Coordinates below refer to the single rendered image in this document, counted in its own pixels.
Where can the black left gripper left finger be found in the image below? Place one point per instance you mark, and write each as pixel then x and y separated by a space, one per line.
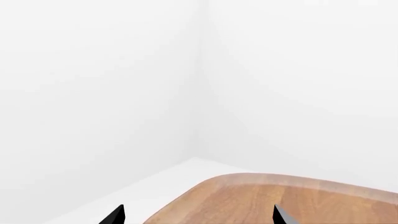
pixel 115 217

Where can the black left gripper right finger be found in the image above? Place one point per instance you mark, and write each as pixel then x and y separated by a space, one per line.
pixel 281 218

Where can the wooden tray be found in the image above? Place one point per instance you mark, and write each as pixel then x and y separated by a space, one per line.
pixel 280 200

